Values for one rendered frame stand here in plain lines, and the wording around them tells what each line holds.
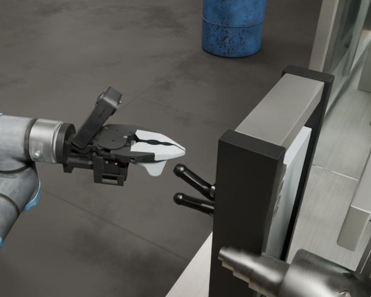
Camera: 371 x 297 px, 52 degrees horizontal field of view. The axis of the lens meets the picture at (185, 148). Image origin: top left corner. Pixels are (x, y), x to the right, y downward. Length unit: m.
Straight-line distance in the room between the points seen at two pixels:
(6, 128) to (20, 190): 0.12
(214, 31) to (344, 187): 2.99
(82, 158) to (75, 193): 1.73
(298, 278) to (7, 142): 0.52
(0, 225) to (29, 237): 1.57
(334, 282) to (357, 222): 0.08
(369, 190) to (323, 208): 0.80
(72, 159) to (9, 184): 0.12
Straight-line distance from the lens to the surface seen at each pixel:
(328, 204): 1.07
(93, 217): 2.25
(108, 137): 0.65
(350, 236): 0.26
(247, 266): 0.34
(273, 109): 0.35
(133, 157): 0.62
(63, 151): 0.67
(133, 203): 2.29
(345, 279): 0.32
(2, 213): 0.70
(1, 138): 0.70
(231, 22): 3.85
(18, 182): 0.74
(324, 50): 1.00
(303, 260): 0.32
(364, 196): 0.25
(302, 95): 0.38
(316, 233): 0.99
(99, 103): 0.61
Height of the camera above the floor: 1.62
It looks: 37 degrees down
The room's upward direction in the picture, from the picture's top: straight up
